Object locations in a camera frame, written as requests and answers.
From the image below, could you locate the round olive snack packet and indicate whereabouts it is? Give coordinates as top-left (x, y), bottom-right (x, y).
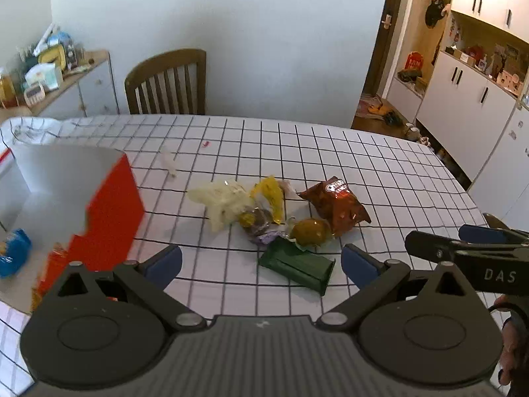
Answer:
top-left (289, 218), bottom-right (332, 249)

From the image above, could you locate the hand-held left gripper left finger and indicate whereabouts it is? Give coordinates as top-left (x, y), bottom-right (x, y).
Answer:
top-left (39, 245), bottom-right (208, 332)

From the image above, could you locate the white checked tablecloth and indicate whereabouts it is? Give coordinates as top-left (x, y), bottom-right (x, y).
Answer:
top-left (0, 114), bottom-right (503, 397)

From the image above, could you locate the wooden chair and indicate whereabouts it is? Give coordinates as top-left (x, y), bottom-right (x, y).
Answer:
top-left (124, 49), bottom-right (207, 115)

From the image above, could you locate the person's right hand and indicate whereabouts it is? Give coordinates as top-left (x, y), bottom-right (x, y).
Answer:
top-left (494, 293), bottom-right (529, 386)

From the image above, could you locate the amber bottle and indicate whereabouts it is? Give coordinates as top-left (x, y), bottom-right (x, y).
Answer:
top-left (0, 68), bottom-right (18, 109)

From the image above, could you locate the pale snack packet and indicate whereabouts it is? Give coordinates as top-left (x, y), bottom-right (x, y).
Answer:
top-left (187, 181), bottom-right (255, 232)

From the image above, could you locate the tissue pack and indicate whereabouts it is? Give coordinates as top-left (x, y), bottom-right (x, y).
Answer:
top-left (25, 64), bottom-right (63, 91)

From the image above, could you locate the white shoe bench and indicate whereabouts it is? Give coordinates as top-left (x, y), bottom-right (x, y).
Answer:
top-left (386, 75), bottom-right (427, 122)

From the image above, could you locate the green snack packet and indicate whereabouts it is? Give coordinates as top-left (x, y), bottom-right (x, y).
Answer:
top-left (258, 237), bottom-right (336, 296)

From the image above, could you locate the red and white cardboard box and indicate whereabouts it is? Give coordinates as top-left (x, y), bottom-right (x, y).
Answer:
top-left (0, 143), bottom-right (145, 316)

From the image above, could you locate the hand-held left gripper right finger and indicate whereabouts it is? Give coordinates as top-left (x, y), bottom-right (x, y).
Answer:
top-left (317, 244), bottom-right (486, 332)

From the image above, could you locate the clear sausage stick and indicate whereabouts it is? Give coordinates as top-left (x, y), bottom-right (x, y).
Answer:
top-left (159, 149), bottom-right (179, 178)

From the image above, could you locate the yellow snack packet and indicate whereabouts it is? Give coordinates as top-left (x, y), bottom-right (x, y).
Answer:
top-left (249, 176), bottom-right (287, 224)

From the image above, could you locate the brown door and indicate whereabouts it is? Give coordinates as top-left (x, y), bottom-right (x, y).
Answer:
top-left (351, 0), bottom-right (408, 130)

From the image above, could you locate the yellow container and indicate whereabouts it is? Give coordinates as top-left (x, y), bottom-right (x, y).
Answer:
top-left (38, 45), bottom-right (67, 71)

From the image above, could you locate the wooden top sideboard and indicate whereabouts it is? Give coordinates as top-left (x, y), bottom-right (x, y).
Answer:
top-left (0, 50), bottom-right (120, 122)

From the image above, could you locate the white kitchen timer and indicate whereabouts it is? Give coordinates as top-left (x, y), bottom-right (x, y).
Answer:
top-left (22, 83), bottom-right (45, 105)

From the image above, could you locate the white floor cabinet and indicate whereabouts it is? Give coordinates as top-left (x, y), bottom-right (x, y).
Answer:
top-left (415, 50), bottom-right (519, 183)

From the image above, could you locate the pair of shoes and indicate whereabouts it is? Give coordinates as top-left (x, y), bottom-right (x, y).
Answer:
top-left (368, 105), bottom-right (403, 127)

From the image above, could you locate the black hanging hat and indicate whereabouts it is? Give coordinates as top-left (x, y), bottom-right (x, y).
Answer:
top-left (426, 0), bottom-right (452, 29)

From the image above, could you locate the red-brown snack packet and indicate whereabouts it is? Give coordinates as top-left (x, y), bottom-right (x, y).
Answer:
top-left (298, 176), bottom-right (372, 237)

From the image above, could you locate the purple snack packet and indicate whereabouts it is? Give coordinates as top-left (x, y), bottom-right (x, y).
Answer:
top-left (254, 228), bottom-right (288, 249)

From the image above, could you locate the blue snack packet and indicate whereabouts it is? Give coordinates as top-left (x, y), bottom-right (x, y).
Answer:
top-left (0, 228), bottom-right (33, 279)

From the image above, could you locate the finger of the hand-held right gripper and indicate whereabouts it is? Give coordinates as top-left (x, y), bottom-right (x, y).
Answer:
top-left (459, 223), bottom-right (529, 246)
top-left (404, 231), bottom-right (464, 264)

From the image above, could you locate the white tall cabinet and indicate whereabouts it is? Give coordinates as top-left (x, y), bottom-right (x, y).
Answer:
top-left (467, 108), bottom-right (529, 232)

